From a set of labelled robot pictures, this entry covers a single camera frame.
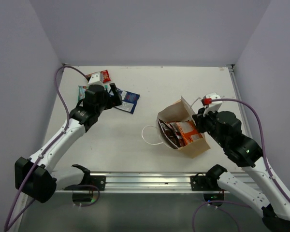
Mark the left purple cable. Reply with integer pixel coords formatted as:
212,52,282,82
3,65,100,232

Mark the red Doritos chip bag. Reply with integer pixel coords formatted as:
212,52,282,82
160,121,180,136

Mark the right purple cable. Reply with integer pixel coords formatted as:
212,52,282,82
192,98,290,232

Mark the orange snack packet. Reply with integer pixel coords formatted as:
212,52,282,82
173,120,203,146

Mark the aluminium front rail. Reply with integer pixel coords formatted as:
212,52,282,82
21,171,274,193

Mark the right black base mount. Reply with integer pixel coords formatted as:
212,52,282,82
190,173,225,203

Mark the blue snack bag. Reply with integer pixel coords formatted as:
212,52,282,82
115,88,140,114

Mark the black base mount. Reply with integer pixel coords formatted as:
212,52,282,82
58,164,106,207
190,173,225,203

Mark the brown paper bag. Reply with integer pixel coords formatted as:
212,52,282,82
141,95,211,159

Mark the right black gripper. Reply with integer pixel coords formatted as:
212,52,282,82
192,105,227,147

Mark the small red snack packet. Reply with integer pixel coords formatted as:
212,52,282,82
86,70,111,82

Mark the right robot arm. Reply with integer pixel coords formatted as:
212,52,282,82
192,108,290,232

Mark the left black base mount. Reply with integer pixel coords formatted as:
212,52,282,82
58,164,106,207

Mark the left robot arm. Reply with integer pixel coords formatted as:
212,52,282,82
14,83,122,203

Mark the brown chip bag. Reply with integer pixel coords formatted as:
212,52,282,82
159,119,185,149

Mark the purple cable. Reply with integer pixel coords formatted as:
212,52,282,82
3,65,100,232
192,98,290,232

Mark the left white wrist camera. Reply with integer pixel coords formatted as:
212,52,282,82
87,72,104,86

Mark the teal Fox's candy bag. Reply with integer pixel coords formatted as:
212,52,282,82
78,84,108,101

